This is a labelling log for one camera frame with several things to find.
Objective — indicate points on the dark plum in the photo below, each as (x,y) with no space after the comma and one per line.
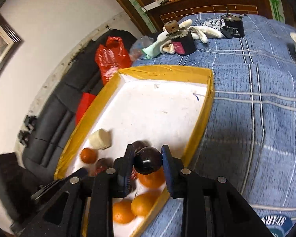
(147,160)
(138,145)

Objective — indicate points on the red plastic bag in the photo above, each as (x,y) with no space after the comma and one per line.
(111,57)

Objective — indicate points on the white cylindrical yam piece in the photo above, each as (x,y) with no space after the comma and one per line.
(100,139)

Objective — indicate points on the red gift box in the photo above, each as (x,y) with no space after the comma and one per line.
(84,104)

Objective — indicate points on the clear plastic bags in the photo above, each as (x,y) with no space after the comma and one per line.
(136,49)

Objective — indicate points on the white foam tray yellow tape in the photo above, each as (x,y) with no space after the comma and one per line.
(158,104)

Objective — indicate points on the black box with cables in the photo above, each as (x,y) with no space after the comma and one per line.
(232,25)

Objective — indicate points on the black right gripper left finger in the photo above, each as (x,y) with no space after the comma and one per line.
(123,167)

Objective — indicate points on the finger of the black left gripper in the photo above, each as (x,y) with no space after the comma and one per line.
(47,192)

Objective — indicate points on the white cloth gloves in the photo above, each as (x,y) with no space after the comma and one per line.
(162,44)

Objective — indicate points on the black sofa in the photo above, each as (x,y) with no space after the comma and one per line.
(53,127)

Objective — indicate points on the wooden sideboard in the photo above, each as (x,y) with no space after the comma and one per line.
(176,10)

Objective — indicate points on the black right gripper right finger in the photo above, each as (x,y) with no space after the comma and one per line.
(172,171)

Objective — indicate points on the orange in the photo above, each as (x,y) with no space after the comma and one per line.
(89,156)
(122,212)
(142,204)
(153,180)

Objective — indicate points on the red date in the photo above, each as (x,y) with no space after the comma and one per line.
(103,164)

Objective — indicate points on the framed picture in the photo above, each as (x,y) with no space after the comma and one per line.
(9,43)

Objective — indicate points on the black jar pink label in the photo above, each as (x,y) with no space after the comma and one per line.
(180,37)

